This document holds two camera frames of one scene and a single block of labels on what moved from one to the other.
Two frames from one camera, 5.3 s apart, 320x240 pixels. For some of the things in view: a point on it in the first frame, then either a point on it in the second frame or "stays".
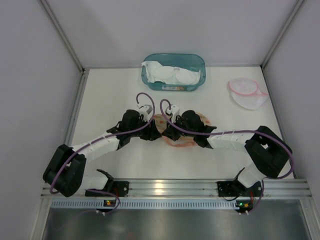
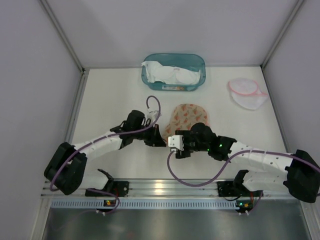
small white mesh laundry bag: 247,93 stays
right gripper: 175,128 to 185,144
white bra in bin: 157,72 stays
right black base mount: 235,188 stays
